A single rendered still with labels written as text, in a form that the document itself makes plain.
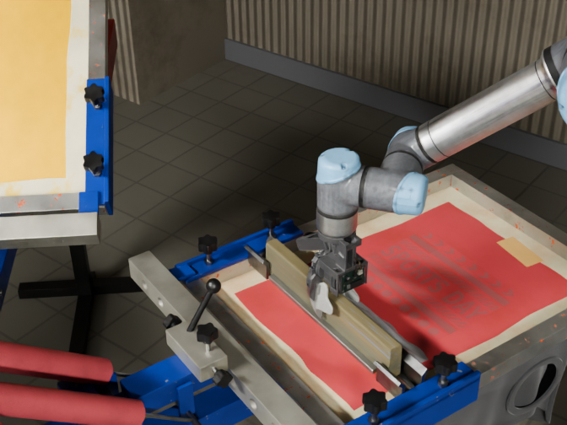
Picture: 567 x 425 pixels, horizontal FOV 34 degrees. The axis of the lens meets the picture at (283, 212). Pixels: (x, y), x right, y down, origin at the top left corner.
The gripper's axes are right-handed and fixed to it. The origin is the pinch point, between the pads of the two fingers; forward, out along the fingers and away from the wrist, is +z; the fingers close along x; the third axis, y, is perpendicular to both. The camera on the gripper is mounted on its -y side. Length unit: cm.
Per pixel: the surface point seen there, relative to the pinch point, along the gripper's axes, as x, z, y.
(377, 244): 26.3, 6.3, -16.8
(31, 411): -63, -15, 9
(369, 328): -0.7, -4.2, 13.6
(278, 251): -1.0, -4.1, -15.9
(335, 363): -4.7, 6.3, 8.6
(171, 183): 67, 102, -204
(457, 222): 47.3, 6.3, -12.9
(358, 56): 182, 77, -219
